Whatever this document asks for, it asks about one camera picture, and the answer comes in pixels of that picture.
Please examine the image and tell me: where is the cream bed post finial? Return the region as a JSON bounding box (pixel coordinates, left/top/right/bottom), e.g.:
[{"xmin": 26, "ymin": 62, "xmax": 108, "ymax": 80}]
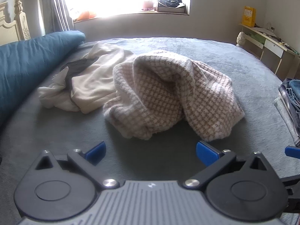
[{"xmin": 236, "ymin": 31, "xmax": 246, "ymax": 47}]

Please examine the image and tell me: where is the dark cloth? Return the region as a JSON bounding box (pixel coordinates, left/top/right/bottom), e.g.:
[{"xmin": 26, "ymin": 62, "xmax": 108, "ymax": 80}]
[{"xmin": 159, "ymin": 0, "xmax": 182, "ymax": 7}]

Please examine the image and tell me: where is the orange item on windowsill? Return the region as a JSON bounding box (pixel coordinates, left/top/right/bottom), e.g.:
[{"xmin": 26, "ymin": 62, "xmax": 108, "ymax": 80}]
[{"xmin": 76, "ymin": 10, "xmax": 97, "ymax": 21}]

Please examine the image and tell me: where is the beige houndstooth knit sweater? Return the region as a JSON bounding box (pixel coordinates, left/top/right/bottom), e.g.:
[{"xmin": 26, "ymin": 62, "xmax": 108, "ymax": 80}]
[{"xmin": 103, "ymin": 49, "xmax": 246, "ymax": 142}]

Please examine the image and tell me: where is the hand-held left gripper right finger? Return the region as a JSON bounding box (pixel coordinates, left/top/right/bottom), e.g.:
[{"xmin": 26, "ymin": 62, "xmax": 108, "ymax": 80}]
[{"xmin": 183, "ymin": 141, "xmax": 269, "ymax": 189}]

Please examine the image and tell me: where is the yellow box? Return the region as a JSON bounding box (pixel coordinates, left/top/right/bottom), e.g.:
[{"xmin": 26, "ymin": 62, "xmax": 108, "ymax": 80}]
[{"xmin": 242, "ymin": 6, "xmax": 256, "ymax": 27}]

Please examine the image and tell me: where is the grey curtain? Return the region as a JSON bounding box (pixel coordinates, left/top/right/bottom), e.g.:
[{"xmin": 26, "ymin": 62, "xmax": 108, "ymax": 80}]
[{"xmin": 40, "ymin": 0, "xmax": 74, "ymax": 34}]

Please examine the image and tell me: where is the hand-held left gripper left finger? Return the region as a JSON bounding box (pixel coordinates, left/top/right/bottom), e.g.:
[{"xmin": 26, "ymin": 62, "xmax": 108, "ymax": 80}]
[{"xmin": 35, "ymin": 141, "xmax": 120, "ymax": 189}]

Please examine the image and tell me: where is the cream garment with dark lining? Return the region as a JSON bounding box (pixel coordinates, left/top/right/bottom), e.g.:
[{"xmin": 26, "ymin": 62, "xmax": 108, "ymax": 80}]
[{"xmin": 37, "ymin": 41, "xmax": 136, "ymax": 115}]

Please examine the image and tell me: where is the grey bed blanket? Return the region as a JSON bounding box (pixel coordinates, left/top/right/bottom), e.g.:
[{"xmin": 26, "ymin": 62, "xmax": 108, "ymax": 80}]
[{"xmin": 0, "ymin": 37, "xmax": 298, "ymax": 193}]

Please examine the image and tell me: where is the stack of folded clothes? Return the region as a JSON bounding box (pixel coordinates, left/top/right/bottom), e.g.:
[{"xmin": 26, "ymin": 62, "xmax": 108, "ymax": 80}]
[{"xmin": 274, "ymin": 78, "xmax": 300, "ymax": 147}]

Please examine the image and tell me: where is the white desk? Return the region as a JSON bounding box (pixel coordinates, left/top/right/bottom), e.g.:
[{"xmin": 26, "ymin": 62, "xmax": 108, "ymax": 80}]
[{"xmin": 238, "ymin": 23, "xmax": 300, "ymax": 80}]

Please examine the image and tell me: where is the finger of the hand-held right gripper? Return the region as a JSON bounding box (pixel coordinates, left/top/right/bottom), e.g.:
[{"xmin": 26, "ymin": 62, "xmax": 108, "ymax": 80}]
[{"xmin": 285, "ymin": 146, "xmax": 300, "ymax": 159}]

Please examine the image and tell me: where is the blue pillow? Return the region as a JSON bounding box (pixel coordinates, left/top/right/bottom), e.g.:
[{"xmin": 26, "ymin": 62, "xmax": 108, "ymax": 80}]
[{"xmin": 0, "ymin": 30, "xmax": 86, "ymax": 125}]

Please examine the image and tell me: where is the cream carved headboard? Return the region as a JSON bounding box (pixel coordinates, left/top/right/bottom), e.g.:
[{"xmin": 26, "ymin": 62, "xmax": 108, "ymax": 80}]
[{"xmin": 0, "ymin": 0, "xmax": 31, "ymax": 46}]

